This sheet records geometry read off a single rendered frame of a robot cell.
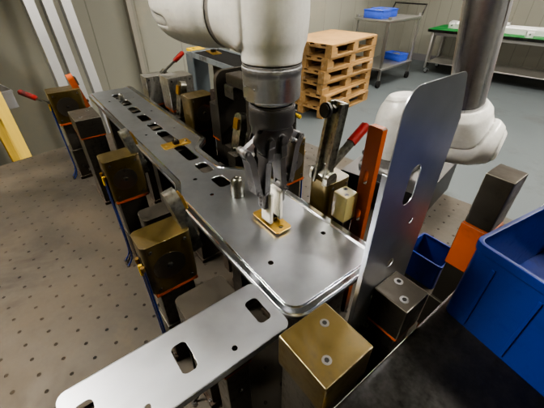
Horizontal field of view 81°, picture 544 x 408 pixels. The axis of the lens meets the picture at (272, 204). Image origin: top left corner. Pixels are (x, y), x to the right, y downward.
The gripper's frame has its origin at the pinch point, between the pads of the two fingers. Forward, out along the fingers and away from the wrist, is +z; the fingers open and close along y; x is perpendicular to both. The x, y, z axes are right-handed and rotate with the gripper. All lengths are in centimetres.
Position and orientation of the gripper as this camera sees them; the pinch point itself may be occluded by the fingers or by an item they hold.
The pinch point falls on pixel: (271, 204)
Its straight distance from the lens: 62.5
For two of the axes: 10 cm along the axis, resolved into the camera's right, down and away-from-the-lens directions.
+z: 0.0, 8.1, 5.8
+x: 6.1, 4.6, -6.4
